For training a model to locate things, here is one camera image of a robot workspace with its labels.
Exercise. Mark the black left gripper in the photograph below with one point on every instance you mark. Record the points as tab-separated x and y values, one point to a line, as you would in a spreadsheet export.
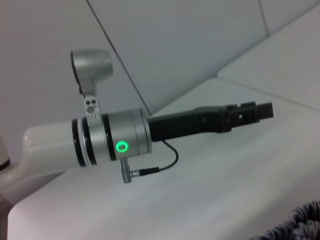
185	123

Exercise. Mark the blue denim shorts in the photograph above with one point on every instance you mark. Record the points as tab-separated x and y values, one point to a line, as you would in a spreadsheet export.
297	222

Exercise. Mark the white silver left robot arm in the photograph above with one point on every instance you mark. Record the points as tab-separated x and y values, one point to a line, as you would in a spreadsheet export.
55	142

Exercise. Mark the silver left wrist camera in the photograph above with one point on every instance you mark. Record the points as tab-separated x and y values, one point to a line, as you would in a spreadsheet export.
91	65

